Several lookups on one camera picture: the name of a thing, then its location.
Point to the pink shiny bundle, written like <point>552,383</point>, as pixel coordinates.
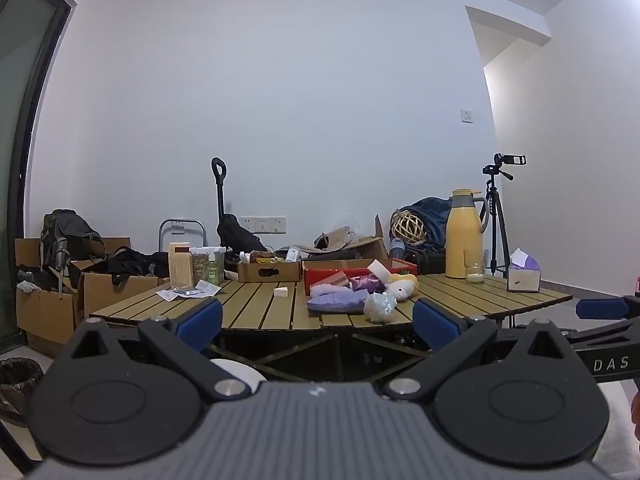
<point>367,282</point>

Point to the large brown cardboard box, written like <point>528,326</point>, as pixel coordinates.
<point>367,247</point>

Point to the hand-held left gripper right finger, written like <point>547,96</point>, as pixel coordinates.
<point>435,325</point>

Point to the black trash bin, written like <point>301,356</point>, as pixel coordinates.
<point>17,390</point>

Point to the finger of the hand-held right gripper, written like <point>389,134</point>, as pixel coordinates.
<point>602,308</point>

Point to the white round object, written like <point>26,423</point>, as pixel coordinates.
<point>245,377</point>

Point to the blue white soap packet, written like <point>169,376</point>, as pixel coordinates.
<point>380,269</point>

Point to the dark grey backpack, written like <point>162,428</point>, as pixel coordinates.
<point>67,237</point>

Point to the rattan ball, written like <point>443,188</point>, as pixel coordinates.
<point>407,228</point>

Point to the green spray bottle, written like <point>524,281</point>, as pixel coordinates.
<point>213,271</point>

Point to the black folded cloth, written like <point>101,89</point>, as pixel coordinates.
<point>335,255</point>

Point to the metal folding stool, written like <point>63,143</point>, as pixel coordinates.
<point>180,232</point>

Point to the black tripod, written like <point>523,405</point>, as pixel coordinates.
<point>495,220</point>

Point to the white light switch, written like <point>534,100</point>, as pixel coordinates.
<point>467,115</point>

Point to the black trolley bag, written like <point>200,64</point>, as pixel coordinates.
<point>237,235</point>

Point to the glass cup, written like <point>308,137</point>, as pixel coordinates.
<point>475,267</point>

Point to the black clothes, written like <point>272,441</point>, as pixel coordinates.
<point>135,262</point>

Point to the black case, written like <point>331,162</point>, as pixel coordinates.
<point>425,261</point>

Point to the purple tissue box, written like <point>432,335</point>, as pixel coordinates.
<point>522,277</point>

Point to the dark framed glass door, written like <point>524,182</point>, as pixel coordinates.
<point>25,110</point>

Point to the purple fuzzy cloth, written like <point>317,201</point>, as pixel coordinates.
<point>335,299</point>

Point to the clear storage jar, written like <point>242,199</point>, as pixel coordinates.
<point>200,265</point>

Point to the open brown cardboard box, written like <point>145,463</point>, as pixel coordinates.
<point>42,315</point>
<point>117,292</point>

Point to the yellow packet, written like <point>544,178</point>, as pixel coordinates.
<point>265,260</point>

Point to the wall socket strip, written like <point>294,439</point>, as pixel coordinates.
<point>262,225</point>

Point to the yellow thermos jug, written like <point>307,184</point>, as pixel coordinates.
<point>462,240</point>

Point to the yellow plush toy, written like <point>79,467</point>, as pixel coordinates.
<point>409,277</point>

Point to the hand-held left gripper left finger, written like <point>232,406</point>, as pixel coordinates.
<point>202,320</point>

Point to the clear plastic bag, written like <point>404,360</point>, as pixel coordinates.
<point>380,306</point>

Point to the beige fabric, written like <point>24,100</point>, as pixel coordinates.
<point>336,237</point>

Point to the red cardboard box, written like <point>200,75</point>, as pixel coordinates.
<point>325,266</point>

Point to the light wooden box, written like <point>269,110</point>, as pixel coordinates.
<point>180,265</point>

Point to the white plush toy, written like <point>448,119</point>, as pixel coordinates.
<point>400,290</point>

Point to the white plastic packaging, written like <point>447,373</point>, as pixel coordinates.
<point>187,291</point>

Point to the small white sponge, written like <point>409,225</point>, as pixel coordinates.
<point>281,292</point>

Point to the blue cloth bag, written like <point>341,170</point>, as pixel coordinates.
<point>435,220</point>

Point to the blue-capped water bottle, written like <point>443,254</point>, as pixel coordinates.
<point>397,249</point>

